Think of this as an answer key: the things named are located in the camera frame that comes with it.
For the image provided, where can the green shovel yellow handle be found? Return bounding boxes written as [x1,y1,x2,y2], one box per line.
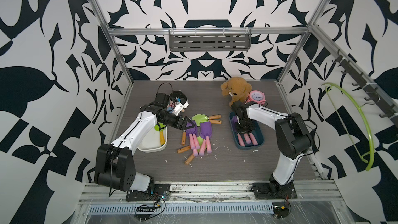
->
[154,122,167,147]

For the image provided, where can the purple shovel pink handle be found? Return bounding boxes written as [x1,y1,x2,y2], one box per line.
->
[185,120,200,157]
[231,116,245,147]
[199,121,212,156]
[244,133,258,146]

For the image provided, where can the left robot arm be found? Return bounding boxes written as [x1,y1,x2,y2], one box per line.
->
[94,105,194,195]

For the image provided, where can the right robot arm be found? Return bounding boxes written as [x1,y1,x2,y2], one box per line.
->
[231,101,314,199]

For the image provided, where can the teal storage box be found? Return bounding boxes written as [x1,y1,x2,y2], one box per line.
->
[229,112,264,150]

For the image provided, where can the white storage box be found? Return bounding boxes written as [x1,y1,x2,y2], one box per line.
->
[138,128,167,153]

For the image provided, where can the plush doll black hair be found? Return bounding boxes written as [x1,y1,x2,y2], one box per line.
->
[169,91,189,115]

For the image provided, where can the pink alarm clock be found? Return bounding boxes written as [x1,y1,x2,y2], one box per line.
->
[246,90,266,104]

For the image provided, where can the brown plush dog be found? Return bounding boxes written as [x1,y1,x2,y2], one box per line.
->
[220,77,252,106]

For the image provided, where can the green shovel wooden handle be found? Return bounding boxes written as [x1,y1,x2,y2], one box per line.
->
[192,114,222,126]
[181,131,187,146]

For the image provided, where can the grey hook rail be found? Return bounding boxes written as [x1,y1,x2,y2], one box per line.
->
[333,49,398,127]

